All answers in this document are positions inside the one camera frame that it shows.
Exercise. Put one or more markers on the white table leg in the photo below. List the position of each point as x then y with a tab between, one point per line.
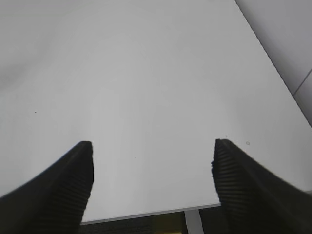
193	222

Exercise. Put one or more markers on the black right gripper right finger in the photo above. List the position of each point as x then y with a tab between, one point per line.
254	200

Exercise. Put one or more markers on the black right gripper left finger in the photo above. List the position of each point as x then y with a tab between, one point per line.
55	200

